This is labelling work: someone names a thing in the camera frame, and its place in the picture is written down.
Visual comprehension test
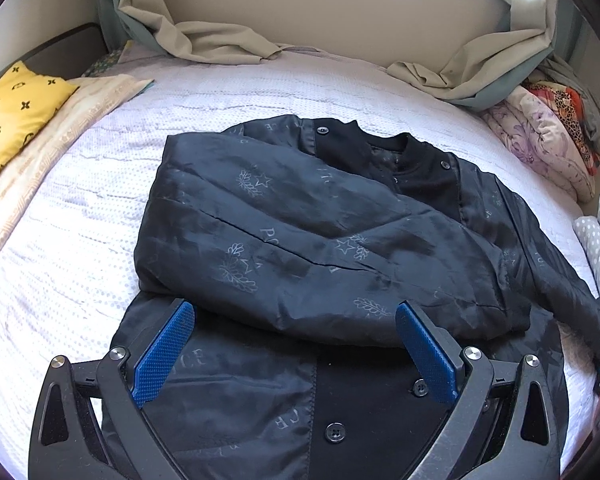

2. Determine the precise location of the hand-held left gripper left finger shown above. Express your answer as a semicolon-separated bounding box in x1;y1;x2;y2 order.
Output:
27;299;196;480

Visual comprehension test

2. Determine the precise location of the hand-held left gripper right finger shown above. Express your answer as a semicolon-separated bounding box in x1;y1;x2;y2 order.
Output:
396;301;563;480

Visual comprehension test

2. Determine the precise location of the black printed jacket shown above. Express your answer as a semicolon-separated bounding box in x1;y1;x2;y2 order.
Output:
100;116;600;480

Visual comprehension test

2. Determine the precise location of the pale floral quilt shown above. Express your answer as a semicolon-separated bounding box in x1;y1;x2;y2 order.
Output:
482;85;597;203

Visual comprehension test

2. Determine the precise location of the beige patterned blanket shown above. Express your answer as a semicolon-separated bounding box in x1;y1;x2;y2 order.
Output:
0;74;156;291

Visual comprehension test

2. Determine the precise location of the yellow patterned pillow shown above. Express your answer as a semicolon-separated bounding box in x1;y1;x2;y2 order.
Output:
0;60;80;193

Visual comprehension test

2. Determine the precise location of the orange patterned cloth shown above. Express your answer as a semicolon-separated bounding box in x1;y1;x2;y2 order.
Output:
525;80;600;171

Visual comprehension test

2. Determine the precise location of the floral pillow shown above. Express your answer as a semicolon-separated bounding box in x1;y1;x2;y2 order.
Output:
82;40;136;78

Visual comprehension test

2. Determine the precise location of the grey cloth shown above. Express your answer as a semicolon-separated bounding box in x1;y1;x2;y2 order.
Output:
540;52;600;153

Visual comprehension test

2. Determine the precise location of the dark headboard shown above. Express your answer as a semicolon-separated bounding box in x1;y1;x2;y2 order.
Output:
0;22;101;96

